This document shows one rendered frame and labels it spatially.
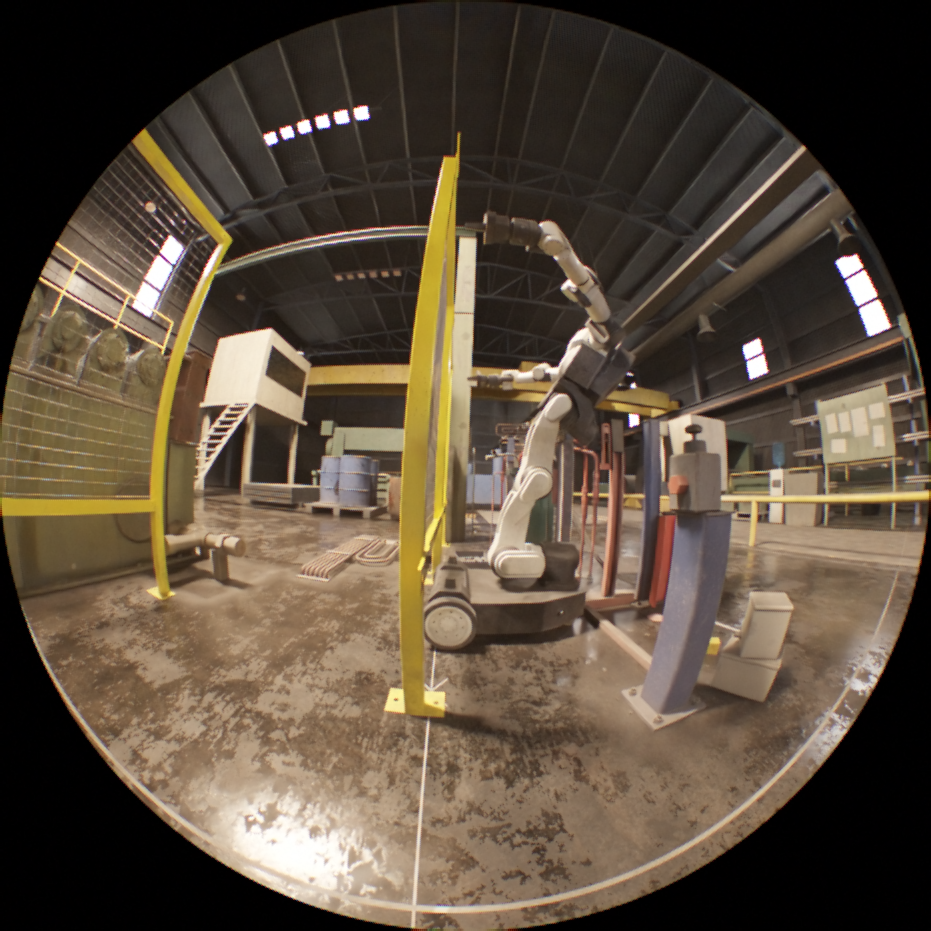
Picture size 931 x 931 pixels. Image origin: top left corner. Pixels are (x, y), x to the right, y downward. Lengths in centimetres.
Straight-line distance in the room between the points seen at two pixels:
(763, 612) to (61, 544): 258
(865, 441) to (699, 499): 541
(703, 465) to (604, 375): 79
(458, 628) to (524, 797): 65
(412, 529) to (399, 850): 63
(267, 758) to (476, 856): 44
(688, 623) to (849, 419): 554
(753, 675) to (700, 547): 49
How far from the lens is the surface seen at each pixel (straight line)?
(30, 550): 183
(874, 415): 597
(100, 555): 195
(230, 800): 72
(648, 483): 159
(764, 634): 98
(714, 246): 438
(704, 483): 69
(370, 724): 81
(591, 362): 136
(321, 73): 1101
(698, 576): 72
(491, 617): 111
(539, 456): 122
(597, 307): 119
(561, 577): 128
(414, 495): 59
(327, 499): 560
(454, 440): 317
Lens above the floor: 58
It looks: 4 degrees up
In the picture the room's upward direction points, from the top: 2 degrees clockwise
